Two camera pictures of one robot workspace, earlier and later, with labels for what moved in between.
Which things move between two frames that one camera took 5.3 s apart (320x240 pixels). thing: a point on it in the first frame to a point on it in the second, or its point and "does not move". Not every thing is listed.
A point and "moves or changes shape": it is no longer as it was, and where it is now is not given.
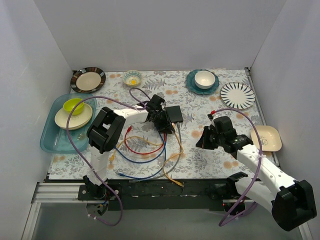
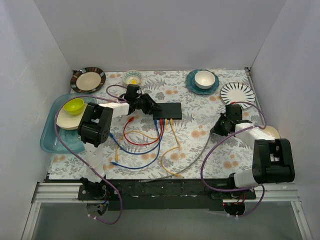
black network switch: x=175 y=114 moves or changes shape
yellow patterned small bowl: x=132 y=78 does not move
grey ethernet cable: x=174 y=165 to x=184 y=170
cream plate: x=77 y=121 does not move
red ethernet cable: x=128 y=130 to x=130 y=120
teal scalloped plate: x=191 y=84 does not move
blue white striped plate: x=237 y=96 does not move
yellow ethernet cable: x=179 y=183 to x=170 y=151
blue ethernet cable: x=146 y=159 moves or changes shape
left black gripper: x=163 y=122 to x=149 y=104
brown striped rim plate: x=87 y=79 does not move
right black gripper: x=207 y=139 to x=220 y=124
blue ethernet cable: x=122 y=174 to x=117 y=164
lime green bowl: x=70 y=104 does not move
